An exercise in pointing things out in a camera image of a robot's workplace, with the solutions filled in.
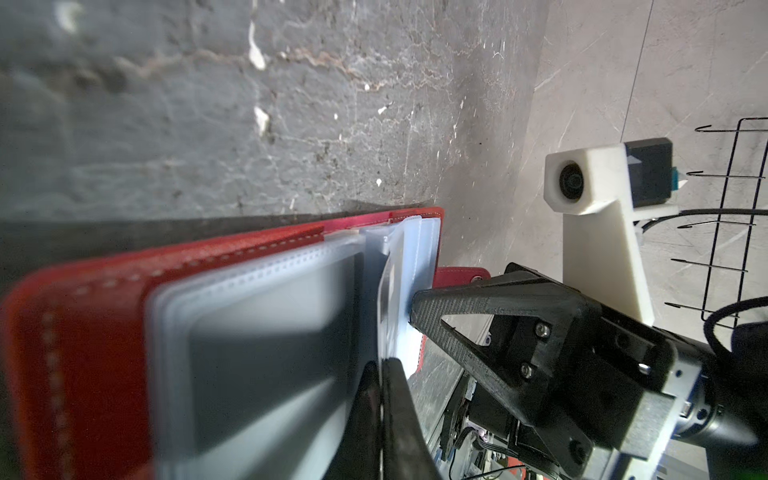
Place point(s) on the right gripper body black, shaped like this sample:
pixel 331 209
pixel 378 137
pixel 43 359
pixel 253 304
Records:
pixel 632 390

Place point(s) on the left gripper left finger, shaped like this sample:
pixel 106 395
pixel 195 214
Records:
pixel 358 453

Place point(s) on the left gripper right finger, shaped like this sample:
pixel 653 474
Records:
pixel 404 451

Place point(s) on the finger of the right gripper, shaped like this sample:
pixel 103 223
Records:
pixel 522 278
pixel 538 328

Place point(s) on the red leather card holder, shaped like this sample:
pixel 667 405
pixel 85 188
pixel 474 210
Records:
pixel 236 357

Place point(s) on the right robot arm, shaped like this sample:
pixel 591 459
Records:
pixel 730 418

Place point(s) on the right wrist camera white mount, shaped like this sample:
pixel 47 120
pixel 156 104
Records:
pixel 591 189

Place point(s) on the black wire hook rack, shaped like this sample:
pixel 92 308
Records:
pixel 731 222

